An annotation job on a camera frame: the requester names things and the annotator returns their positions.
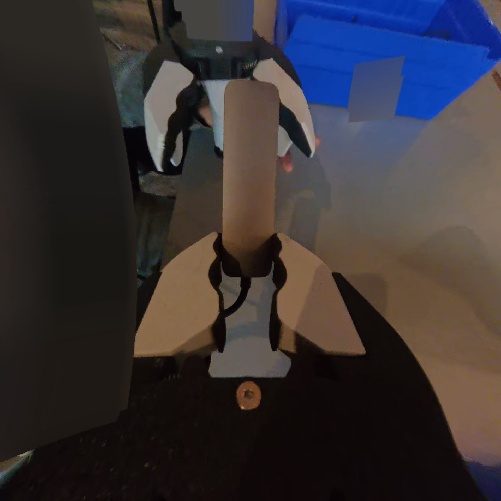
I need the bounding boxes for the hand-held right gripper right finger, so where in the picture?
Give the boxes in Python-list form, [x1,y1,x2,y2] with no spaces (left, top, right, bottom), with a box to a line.
[269,232,366,357]

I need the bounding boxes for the blue plastic bin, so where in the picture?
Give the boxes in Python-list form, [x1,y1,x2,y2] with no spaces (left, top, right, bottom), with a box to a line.
[274,0,501,60]
[281,15,498,121]

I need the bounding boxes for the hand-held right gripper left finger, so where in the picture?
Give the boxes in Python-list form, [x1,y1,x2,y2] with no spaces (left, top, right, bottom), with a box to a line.
[134,232,228,357]

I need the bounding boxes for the black hub cable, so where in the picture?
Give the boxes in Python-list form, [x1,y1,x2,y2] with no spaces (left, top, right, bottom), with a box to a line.
[222,275,254,316]

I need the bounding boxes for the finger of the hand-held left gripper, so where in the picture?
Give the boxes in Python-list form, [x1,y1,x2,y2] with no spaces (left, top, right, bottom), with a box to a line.
[143,60,196,175]
[252,59,316,159]

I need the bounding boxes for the person's left hand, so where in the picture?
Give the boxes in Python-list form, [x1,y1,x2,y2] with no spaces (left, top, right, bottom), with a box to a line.
[280,136,322,174]

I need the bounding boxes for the grey usb hub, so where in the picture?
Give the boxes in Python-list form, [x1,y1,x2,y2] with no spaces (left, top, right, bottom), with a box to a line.
[221,81,281,277]

